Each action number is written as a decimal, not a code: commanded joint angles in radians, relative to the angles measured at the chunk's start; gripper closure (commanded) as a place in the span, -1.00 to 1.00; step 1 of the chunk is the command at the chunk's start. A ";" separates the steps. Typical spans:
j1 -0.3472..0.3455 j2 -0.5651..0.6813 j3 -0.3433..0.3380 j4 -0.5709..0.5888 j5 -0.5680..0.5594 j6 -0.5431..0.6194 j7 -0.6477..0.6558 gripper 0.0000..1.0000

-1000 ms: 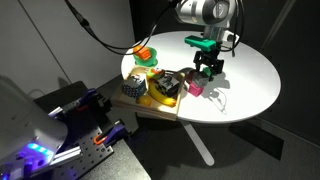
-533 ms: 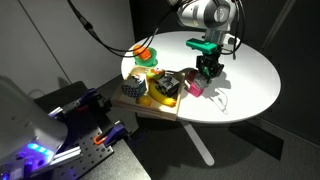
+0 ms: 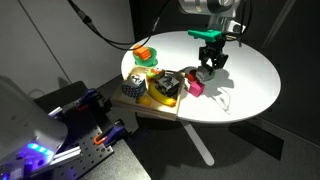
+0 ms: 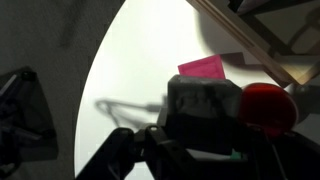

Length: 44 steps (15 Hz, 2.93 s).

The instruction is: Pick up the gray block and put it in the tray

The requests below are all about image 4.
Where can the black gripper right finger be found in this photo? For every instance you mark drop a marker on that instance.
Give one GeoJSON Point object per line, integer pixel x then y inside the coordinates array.
{"type": "Point", "coordinates": [286, 160]}

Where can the wooden tray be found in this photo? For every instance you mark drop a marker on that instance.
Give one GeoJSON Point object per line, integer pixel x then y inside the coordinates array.
{"type": "Point", "coordinates": [266, 43]}

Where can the red ball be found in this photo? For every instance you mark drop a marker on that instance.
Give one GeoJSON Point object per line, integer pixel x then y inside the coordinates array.
{"type": "Point", "coordinates": [266, 106]}

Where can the green block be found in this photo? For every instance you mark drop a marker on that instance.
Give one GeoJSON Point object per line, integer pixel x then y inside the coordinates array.
{"type": "Point", "coordinates": [236, 155]}

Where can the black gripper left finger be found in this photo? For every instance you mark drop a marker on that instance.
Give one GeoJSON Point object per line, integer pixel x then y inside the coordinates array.
{"type": "Point", "coordinates": [156, 156]}

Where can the pink block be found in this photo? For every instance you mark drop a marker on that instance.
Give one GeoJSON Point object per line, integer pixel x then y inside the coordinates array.
{"type": "Point", "coordinates": [203, 68]}

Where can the black camera tripod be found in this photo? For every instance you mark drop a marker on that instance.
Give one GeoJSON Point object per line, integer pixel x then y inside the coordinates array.
{"type": "Point", "coordinates": [23, 110]}

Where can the gray block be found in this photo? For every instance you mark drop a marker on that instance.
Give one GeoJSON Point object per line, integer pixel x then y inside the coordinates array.
{"type": "Point", "coordinates": [203, 100]}

